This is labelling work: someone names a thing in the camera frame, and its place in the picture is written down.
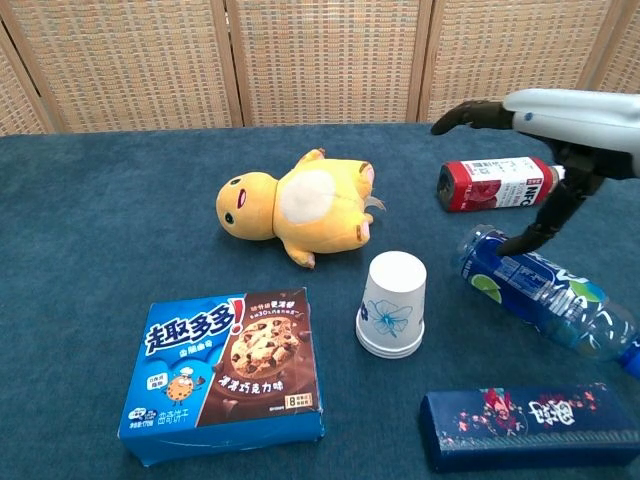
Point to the yellow plush duck toy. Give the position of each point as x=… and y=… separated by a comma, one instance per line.
x=320, y=210

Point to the blue label water bottle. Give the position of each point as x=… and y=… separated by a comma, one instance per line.
x=530, y=287

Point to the teal tablecloth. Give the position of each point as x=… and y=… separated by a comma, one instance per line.
x=65, y=300

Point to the woven wooden screen panel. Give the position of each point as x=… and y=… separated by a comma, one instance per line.
x=325, y=60
x=620, y=60
x=17, y=100
x=135, y=60
x=510, y=50

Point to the paper cup blue flower print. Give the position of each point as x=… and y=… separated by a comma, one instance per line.
x=392, y=295

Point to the red juice bottle white cap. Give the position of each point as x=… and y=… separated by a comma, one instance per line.
x=480, y=185

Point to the blue chocolate cookie box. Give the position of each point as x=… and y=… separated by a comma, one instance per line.
x=220, y=360

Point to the dark blue long floral box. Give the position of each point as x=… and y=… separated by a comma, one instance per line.
x=530, y=425

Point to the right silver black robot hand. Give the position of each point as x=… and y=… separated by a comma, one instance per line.
x=590, y=120

